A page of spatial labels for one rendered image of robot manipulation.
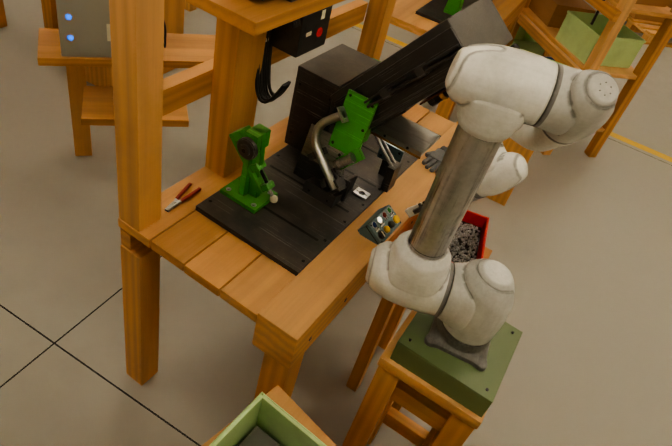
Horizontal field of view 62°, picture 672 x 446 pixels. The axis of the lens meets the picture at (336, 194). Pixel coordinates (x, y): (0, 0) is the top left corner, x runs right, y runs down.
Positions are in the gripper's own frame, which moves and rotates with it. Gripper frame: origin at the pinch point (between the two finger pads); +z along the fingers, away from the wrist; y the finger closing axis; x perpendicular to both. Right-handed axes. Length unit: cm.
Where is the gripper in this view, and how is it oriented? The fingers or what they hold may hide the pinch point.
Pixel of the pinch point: (415, 210)
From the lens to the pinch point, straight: 191.1
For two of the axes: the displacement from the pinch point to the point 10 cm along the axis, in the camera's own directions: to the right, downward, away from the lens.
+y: 5.3, -4.6, 7.2
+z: -6.5, 3.3, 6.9
